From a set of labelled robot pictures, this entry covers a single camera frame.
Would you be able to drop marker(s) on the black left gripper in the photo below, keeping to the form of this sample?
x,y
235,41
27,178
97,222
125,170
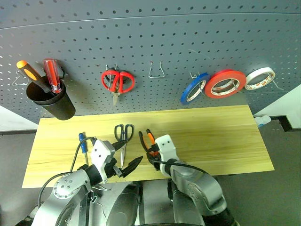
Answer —
x,y
114,170

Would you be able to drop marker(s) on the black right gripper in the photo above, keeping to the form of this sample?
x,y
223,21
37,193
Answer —
x,y
158,159

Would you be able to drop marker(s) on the orange and black pliers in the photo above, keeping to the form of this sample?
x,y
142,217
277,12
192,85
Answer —
x,y
142,141

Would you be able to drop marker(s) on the blue tape roll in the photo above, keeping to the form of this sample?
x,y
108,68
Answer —
x,y
188,90

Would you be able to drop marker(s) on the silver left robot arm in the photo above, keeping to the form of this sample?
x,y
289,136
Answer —
x,y
68,186

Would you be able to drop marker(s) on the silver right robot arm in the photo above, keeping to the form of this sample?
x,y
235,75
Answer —
x,y
195,186

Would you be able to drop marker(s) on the black plastic cup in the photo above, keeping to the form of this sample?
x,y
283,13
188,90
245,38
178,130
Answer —
x,y
61,106

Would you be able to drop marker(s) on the silver blue tape hook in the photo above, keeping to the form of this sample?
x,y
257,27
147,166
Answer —
x,y
193,75

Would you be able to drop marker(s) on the red tape roll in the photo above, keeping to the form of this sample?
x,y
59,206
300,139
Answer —
x,y
212,81

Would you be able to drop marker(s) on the silver scissors peg hook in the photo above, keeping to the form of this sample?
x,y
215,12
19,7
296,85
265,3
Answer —
x,y
107,67

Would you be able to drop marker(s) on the red transparent screwdriver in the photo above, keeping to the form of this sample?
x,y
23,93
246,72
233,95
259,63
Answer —
x,y
53,73

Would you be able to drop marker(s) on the grey metal pegboard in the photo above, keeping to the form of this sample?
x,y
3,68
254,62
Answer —
x,y
150,35

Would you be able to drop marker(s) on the clear plastic bottle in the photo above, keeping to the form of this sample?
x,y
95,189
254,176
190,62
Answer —
x,y
262,120

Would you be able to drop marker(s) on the white tape roll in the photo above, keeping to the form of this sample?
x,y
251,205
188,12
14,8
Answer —
x,y
256,73

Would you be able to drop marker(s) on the orange and black screwdriver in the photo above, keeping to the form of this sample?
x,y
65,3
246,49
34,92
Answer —
x,y
27,70

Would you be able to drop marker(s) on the silver white tape hook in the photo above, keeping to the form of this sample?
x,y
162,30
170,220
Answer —
x,y
278,86

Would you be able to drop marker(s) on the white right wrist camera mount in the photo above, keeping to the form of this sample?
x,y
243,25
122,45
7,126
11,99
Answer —
x,y
165,146

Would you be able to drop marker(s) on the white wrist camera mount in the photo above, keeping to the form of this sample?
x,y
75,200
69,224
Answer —
x,y
165,146
100,150

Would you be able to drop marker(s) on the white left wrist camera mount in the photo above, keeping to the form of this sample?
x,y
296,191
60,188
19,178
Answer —
x,y
100,150

